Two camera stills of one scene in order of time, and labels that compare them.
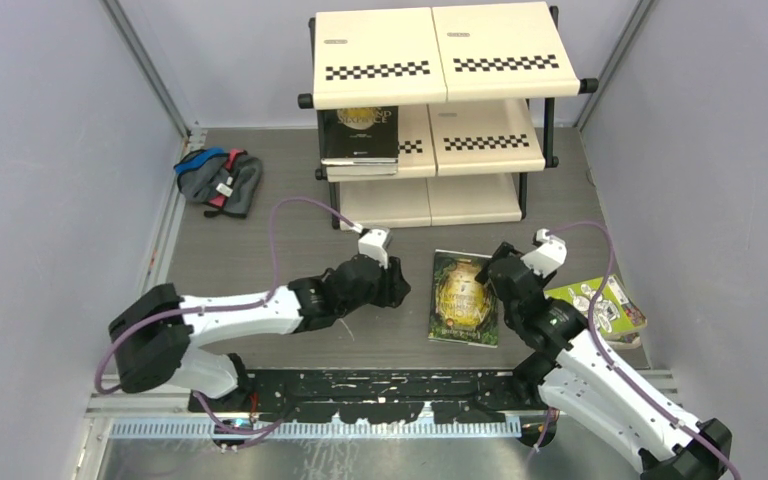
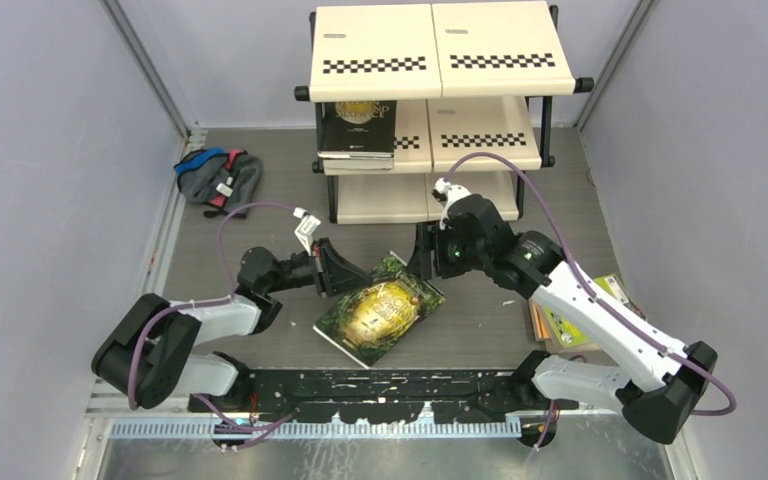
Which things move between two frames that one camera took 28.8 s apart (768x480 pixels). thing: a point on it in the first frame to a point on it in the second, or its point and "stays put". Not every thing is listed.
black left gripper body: [385, 293] to [309, 271]
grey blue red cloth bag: [223, 182] stays put
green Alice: [462, 309] to [374, 315]
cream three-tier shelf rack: [475, 88] stays put
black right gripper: [504, 249] to [430, 237]
